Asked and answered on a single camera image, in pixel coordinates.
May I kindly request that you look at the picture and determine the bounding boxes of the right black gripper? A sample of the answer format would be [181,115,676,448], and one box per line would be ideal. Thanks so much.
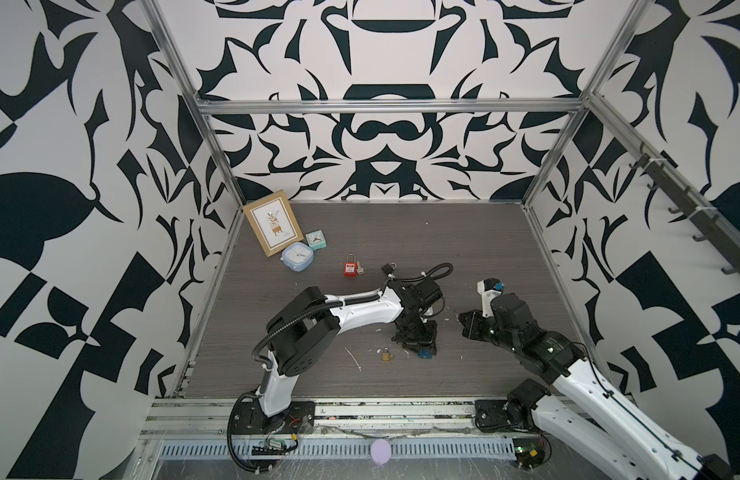
[455,308,521,355]

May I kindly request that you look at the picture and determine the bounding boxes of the small black padlock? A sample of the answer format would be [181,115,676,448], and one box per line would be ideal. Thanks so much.
[381,262,397,276]

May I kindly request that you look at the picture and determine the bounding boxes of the red padlock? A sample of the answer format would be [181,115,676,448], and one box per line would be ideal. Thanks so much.
[343,253,358,277]

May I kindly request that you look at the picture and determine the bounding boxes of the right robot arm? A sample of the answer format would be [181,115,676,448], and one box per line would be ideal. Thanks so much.
[458,293,734,479]

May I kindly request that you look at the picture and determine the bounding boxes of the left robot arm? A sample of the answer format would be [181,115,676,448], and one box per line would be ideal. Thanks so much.
[226,263,454,475]

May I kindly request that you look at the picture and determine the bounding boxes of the purple round lid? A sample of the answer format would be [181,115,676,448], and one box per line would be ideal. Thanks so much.
[370,438,392,466]

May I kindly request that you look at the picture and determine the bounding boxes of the green square alarm clock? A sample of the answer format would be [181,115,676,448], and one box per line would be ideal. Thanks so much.
[305,230,327,251]

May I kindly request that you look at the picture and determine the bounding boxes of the right circuit board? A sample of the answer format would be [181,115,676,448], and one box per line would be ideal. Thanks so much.
[513,436,552,471]

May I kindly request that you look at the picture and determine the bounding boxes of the circuit board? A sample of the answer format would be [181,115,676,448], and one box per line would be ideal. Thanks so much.
[513,436,552,471]
[251,436,299,456]

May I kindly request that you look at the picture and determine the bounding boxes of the blue square alarm clock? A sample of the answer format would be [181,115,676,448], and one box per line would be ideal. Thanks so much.
[280,242,315,272]

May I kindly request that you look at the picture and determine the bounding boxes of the left circuit board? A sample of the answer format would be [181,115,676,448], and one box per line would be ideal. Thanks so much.
[251,436,299,456]

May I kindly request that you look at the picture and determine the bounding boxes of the black coat hook rack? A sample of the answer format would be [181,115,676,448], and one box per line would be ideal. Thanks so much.
[630,141,740,277]

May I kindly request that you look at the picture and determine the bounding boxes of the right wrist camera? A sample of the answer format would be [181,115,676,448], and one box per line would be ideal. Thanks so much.
[477,278,504,318]

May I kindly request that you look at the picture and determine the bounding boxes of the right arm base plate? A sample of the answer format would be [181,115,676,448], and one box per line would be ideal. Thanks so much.
[474,399,541,434]

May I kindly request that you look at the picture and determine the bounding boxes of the white slotted cable duct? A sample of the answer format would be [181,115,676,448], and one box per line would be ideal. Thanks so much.
[159,437,516,460]

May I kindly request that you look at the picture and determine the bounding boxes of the wooden picture frame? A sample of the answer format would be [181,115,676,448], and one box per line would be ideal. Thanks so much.
[243,190,304,257]

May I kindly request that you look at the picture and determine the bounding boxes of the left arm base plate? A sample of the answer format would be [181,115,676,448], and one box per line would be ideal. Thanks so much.
[228,399,316,435]

